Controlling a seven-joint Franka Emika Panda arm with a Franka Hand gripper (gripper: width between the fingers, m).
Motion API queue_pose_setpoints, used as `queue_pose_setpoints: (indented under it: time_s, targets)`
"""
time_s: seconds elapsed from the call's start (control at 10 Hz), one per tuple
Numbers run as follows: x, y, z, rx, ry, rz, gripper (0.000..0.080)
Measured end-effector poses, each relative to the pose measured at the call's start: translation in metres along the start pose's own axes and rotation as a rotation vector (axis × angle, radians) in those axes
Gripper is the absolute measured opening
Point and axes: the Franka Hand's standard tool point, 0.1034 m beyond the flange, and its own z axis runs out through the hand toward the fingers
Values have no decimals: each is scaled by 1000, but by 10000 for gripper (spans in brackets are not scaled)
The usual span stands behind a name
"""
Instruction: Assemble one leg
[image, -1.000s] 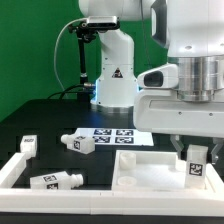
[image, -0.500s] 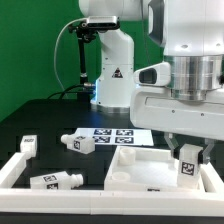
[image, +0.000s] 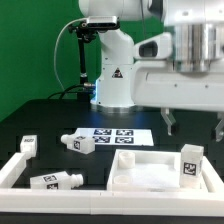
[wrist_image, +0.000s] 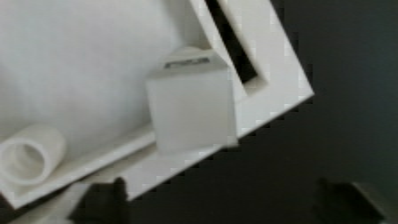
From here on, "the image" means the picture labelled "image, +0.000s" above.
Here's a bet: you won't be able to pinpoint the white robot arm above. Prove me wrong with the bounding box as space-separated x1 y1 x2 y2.
79 0 224 141

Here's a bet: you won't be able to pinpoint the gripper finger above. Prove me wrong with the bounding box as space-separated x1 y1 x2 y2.
215 112 224 142
161 108 178 136

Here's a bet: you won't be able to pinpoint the white square tabletop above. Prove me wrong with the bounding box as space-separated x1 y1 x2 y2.
107 149 208 193

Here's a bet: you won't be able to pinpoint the grey camera cable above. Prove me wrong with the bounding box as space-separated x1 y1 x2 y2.
53 17 88 93

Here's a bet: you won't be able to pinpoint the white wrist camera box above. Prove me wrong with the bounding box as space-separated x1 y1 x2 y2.
133 32 172 60

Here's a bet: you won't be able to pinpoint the white sheet with markers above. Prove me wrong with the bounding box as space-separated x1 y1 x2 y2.
75 128 154 146

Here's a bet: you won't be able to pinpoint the black cables on table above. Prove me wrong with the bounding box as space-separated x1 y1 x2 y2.
47 83 98 100

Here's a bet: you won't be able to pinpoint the white U-shaped fence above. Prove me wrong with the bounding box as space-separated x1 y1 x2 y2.
0 153 224 217

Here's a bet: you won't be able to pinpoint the camera on black stand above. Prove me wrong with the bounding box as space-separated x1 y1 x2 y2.
65 16 120 101

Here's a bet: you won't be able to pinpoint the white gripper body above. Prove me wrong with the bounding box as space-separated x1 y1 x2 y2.
131 59 224 112

